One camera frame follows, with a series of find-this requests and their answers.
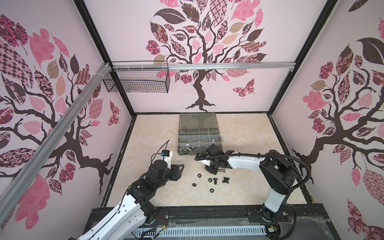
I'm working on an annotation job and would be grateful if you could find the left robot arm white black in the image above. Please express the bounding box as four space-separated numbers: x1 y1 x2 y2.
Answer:
78 160 185 240

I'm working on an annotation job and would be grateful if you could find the black wire mesh basket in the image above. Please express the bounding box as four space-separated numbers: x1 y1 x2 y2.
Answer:
103 60 171 94

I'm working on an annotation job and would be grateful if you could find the aluminium rail wall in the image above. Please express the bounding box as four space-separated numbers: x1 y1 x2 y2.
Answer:
113 62 296 71
1 63 110 224

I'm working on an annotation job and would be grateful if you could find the white slotted cable duct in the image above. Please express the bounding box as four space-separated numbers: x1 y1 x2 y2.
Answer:
127 226 267 240

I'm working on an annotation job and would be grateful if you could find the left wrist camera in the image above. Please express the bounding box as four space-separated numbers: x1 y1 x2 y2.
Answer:
161 150 173 169

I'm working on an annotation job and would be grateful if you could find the aluminium rail left wall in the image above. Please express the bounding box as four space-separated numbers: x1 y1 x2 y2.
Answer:
1 63 110 224

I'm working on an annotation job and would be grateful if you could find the black corrugated cable conduit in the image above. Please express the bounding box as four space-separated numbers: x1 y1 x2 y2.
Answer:
194 152 312 193

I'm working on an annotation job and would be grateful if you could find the aluminium rail back wall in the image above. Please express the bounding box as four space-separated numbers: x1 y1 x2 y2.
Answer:
113 62 296 71

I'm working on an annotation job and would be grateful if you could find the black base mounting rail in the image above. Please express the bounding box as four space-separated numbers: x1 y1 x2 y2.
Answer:
84 204 329 232

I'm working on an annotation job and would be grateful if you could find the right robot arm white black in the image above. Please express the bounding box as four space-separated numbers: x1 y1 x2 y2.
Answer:
195 145 300 214

